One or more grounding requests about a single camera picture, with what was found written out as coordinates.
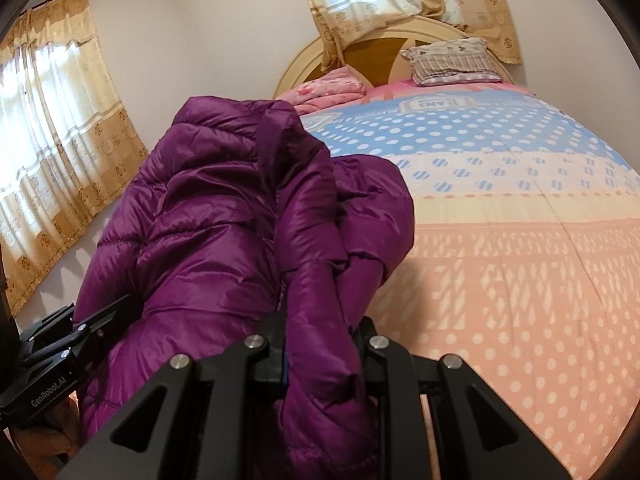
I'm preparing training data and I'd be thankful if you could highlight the polka dot bedspread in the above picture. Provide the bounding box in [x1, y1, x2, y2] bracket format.
[295, 80, 640, 480]

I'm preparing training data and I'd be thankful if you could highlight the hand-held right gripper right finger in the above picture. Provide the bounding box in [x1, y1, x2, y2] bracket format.
[350, 316, 574, 480]

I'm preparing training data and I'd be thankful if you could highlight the grey patterned pillow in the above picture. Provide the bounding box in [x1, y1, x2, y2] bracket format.
[400, 36, 503, 85]

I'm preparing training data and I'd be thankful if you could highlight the cream wooden headboard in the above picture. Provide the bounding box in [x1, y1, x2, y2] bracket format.
[274, 15, 516, 102]

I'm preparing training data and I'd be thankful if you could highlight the beige side window curtain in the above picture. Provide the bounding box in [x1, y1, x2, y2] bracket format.
[0, 0, 151, 319]

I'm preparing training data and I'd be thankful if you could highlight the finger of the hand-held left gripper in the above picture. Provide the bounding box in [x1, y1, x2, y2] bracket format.
[24, 294, 147, 367]
[20, 302, 77, 353]

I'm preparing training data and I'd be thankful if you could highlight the pink folded blanket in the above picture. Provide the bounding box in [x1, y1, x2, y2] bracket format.
[275, 66, 372, 114]

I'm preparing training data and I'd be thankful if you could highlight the person's left hand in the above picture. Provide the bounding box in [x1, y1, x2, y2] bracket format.
[12, 400, 82, 472]

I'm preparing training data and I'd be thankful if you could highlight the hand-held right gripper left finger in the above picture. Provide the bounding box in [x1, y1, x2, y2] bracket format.
[52, 310, 291, 480]

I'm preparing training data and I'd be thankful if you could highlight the purple puffer jacket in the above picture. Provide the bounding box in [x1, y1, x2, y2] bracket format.
[72, 96, 416, 480]

